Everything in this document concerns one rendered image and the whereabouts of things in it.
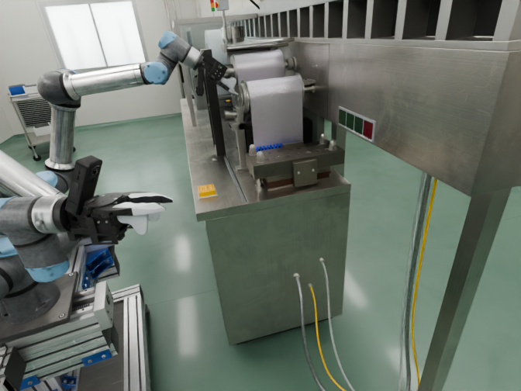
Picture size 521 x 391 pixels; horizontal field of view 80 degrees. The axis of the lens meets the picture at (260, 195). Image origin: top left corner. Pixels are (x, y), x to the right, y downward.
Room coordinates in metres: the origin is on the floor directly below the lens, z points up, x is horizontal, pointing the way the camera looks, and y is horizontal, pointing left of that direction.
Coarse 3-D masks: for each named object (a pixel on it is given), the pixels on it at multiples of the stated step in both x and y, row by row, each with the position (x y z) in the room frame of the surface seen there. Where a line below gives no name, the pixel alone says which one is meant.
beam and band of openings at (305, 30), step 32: (288, 0) 1.79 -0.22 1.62; (320, 0) 1.42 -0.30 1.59; (352, 0) 1.21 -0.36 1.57; (384, 0) 1.07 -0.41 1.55; (416, 0) 0.92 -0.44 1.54; (448, 0) 0.77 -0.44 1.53; (480, 0) 0.78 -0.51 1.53; (512, 0) 0.62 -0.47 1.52; (288, 32) 1.81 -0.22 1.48; (320, 32) 1.51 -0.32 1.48; (352, 32) 1.21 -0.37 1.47; (384, 32) 1.07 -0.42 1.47; (416, 32) 0.92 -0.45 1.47; (448, 32) 0.76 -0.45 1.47; (480, 32) 0.76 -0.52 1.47; (512, 32) 0.61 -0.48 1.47
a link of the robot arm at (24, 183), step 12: (0, 156) 0.69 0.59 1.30; (0, 168) 0.67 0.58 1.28; (12, 168) 0.68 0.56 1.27; (24, 168) 0.70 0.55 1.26; (0, 180) 0.66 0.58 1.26; (12, 180) 0.66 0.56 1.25; (24, 180) 0.67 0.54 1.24; (36, 180) 0.69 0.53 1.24; (12, 192) 0.65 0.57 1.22; (24, 192) 0.66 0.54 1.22; (36, 192) 0.66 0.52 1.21; (48, 192) 0.68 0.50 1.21; (60, 192) 0.70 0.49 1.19
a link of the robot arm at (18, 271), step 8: (0, 240) 0.74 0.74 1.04; (8, 240) 0.74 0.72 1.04; (0, 248) 0.69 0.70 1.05; (8, 248) 0.69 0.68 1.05; (0, 256) 0.67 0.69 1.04; (8, 256) 0.68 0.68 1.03; (16, 256) 0.70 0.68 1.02; (0, 264) 0.66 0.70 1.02; (8, 264) 0.67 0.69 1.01; (16, 264) 0.69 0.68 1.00; (0, 272) 0.64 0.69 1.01; (8, 272) 0.66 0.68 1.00; (16, 272) 0.67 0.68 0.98; (24, 272) 0.69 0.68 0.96; (8, 280) 0.64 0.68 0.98; (16, 280) 0.67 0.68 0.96; (24, 280) 0.69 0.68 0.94; (32, 280) 0.70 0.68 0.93; (16, 288) 0.67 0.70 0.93; (24, 288) 0.68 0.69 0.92
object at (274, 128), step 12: (252, 120) 1.35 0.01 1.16; (264, 120) 1.36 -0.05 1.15; (276, 120) 1.37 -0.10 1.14; (288, 120) 1.39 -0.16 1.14; (300, 120) 1.40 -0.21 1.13; (264, 132) 1.36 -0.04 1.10; (276, 132) 1.37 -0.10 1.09; (288, 132) 1.39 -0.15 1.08; (300, 132) 1.40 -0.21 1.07; (264, 144) 1.36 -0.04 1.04
